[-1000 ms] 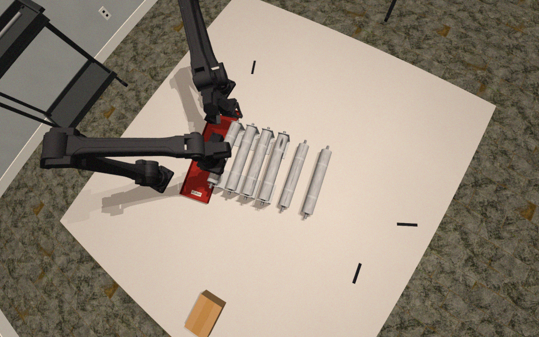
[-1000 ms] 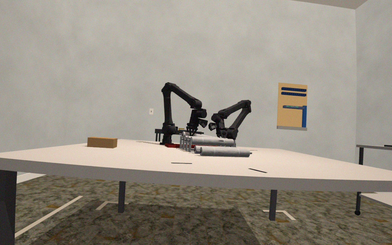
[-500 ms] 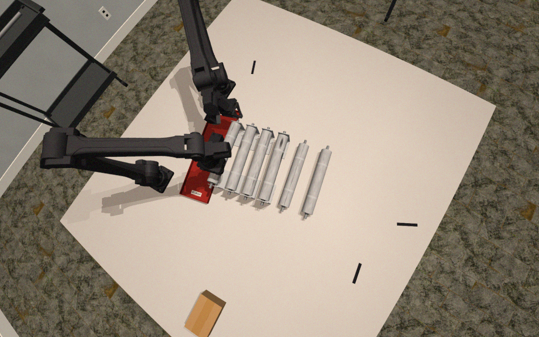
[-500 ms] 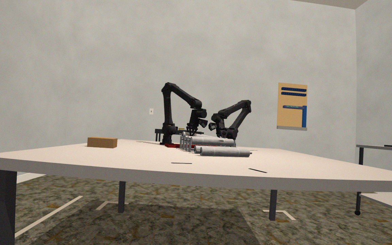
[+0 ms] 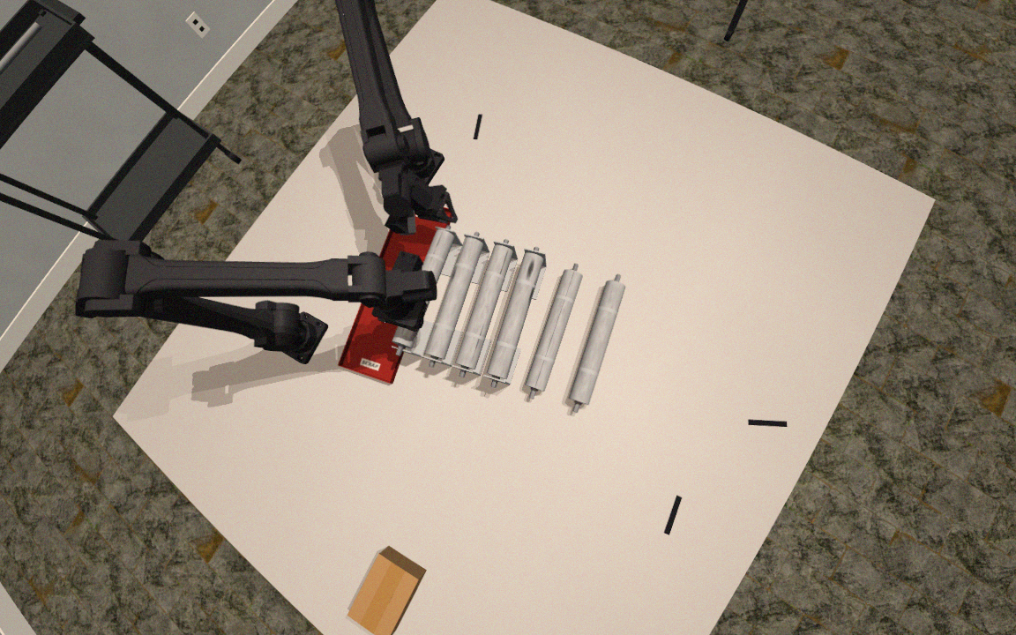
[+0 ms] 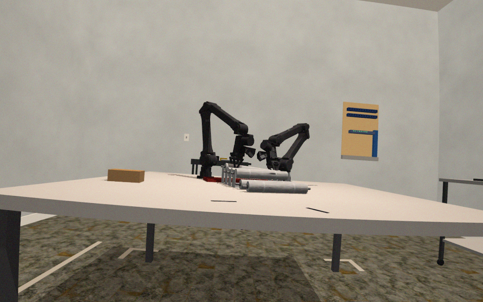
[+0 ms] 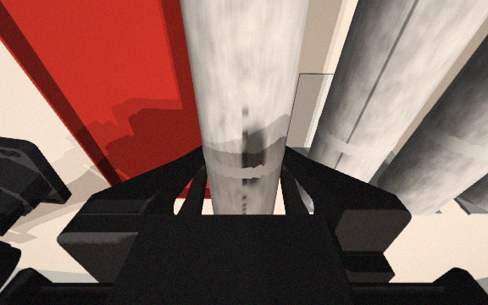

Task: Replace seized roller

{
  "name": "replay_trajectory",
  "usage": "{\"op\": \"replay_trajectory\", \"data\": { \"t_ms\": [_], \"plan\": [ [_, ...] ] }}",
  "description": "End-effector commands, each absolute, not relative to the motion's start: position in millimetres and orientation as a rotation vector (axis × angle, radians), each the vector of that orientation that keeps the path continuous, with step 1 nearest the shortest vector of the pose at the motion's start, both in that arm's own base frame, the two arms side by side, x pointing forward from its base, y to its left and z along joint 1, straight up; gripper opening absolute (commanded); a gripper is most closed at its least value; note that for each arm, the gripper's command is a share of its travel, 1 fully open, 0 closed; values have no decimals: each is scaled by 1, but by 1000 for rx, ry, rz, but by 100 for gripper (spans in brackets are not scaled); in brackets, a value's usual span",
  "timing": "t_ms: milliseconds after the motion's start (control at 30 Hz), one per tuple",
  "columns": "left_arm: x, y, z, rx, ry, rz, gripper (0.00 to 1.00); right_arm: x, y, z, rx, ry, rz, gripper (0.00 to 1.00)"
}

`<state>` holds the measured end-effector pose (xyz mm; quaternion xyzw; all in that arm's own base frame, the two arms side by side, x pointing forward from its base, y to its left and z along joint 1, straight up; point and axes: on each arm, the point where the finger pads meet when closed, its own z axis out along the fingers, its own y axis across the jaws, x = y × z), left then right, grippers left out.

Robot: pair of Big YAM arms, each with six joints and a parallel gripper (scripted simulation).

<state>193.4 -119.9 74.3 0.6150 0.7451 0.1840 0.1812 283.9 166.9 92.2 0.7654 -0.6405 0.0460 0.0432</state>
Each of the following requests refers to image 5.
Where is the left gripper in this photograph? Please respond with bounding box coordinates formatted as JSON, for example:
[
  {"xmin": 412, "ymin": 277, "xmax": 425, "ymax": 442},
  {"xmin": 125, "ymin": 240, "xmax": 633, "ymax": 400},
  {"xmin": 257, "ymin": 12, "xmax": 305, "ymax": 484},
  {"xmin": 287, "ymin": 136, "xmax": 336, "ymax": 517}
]
[{"xmin": 412, "ymin": 176, "xmax": 458, "ymax": 224}]

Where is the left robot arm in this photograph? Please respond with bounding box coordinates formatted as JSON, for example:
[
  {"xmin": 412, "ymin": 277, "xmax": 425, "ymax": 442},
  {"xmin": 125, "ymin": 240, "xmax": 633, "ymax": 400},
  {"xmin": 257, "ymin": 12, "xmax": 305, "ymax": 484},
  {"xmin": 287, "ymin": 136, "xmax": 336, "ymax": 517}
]
[{"xmin": 335, "ymin": 0, "xmax": 445, "ymax": 235}]

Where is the red scrap tray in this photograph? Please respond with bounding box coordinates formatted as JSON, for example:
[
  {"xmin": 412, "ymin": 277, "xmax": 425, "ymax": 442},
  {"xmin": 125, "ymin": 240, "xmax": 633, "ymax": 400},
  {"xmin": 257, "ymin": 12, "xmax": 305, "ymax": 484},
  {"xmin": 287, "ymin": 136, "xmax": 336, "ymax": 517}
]
[{"xmin": 338, "ymin": 214, "xmax": 451, "ymax": 384}]

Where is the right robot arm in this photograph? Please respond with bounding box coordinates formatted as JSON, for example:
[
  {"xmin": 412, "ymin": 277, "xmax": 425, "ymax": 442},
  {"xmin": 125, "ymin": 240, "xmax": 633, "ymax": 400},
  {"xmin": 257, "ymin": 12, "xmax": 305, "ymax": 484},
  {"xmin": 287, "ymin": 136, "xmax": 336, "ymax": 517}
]
[{"xmin": 75, "ymin": 240, "xmax": 437, "ymax": 364}]

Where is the brown cardboard box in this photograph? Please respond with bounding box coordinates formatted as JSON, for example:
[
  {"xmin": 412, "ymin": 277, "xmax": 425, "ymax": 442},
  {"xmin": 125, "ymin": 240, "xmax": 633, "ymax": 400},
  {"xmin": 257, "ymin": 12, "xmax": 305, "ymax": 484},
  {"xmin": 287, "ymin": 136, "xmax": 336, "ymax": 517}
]
[{"xmin": 347, "ymin": 546, "xmax": 427, "ymax": 635}]

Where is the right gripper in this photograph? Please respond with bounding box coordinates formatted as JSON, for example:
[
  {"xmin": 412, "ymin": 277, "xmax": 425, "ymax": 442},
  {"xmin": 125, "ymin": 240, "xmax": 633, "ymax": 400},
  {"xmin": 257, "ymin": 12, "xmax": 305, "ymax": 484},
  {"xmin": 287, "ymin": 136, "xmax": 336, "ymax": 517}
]
[{"xmin": 371, "ymin": 300, "xmax": 427, "ymax": 332}]

